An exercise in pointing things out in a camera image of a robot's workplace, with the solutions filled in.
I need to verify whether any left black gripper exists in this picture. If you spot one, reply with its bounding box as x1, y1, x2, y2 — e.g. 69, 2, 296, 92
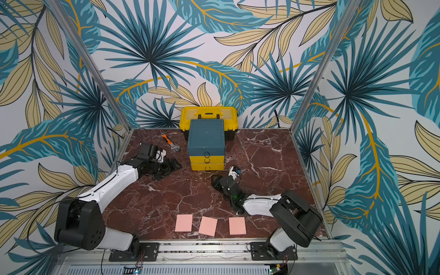
149, 156, 183, 182

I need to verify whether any teal yellow drawer cabinet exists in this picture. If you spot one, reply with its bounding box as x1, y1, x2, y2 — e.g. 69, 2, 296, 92
187, 119, 226, 171

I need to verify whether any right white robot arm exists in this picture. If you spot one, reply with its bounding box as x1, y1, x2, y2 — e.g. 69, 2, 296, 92
211, 175, 323, 258

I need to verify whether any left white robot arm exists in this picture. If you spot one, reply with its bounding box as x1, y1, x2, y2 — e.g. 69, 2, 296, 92
54, 143, 182, 257

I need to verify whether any pink sticky note right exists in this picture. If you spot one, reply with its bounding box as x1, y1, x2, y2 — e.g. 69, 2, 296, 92
229, 217, 246, 236

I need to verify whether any pink sticky note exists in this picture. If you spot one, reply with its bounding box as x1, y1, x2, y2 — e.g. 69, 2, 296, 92
229, 217, 246, 236
175, 214, 193, 232
198, 216, 218, 237

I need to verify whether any pink sticky note middle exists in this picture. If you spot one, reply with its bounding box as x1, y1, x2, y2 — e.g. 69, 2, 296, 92
198, 216, 218, 237

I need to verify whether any pink sticky note left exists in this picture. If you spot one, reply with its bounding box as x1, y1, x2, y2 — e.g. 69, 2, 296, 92
175, 214, 193, 232

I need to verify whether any orange adjustable wrench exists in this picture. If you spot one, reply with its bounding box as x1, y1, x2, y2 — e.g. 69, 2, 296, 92
161, 134, 180, 152

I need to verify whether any yellow black toolbox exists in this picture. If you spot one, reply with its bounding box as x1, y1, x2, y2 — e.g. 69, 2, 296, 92
179, 107, 238, 141

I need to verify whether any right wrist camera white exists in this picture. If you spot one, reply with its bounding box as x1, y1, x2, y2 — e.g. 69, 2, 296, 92
228, 166, 241, 181

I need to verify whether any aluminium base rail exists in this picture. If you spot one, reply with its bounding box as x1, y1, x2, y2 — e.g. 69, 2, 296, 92
52, 238, 354, 275

